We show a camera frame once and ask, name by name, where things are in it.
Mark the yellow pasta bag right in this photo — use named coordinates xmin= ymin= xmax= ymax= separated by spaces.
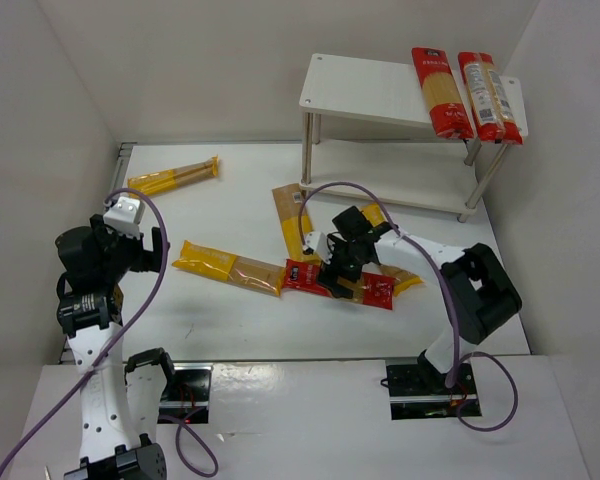
xmin=359 ymin=203 xmax=423 ymax=297

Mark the red spaghetti bag on shelf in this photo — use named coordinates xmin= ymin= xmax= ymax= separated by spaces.
xmin=411 ymin=47 xmax=474 ymax=140

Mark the yellow pasta bag far left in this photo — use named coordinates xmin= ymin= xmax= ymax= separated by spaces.
xmin=127 ymin=156 xmax=219 ymax=196

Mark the red spaghetti bag label up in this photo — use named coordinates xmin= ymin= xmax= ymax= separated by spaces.
xmin=458 ymin=51 xmax=523 ymax=145

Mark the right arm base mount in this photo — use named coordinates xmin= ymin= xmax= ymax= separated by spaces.
xmin=380 ymin=359 xmax=482 ymax=420

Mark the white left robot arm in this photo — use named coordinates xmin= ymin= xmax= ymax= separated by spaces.
xmin=56 ymin=206 xmax=173 ymax=479

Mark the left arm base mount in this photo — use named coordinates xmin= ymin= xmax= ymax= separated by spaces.
xmin=159 ymin=363 xmax=212 ymax=425

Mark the yellow pasta bag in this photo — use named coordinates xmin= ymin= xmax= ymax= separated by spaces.
xmin=359 ymin=203 xmax=423 ymax=297
xmin=172 ymin=241 xmax=284 ymax=297
xmin=127 ymin=156 xmax=219 ymax=196

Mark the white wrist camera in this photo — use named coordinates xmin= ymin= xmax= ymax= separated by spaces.
xmin=103 ymin=196 xmax=144 ymax=239
xmin=303 ymin=231 xmax=330 ymax=261

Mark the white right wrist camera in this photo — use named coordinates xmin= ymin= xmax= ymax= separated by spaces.
xmin=303 ymin=231 xmax=330 ymax=261

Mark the yellow pasta bag barcode centre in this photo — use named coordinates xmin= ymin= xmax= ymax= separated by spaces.
xmin=272 ymin=183 xmax=320 ymax=265

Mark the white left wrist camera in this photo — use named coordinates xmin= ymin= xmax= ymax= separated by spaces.
xmin=103 ymin=196 xmax=144 ymax=239

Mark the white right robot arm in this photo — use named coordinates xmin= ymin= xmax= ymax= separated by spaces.
xmin=304 ymin=207 xmax=522 ymax=387

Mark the white two-tier shelf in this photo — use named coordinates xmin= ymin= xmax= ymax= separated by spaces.
xmin=299 ymin=53 xmax=509 ymax=222

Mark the yellow pasta bag lower left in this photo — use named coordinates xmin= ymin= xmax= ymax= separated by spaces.
xmin=172 ymin=241 xmax=284 ymax=297

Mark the red spaghetti bag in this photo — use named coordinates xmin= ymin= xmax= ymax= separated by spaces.
xmin=411 ymin=47 xmax=474 ymax=140
xmin=281 ymin=259 xmax=394 ymax=310

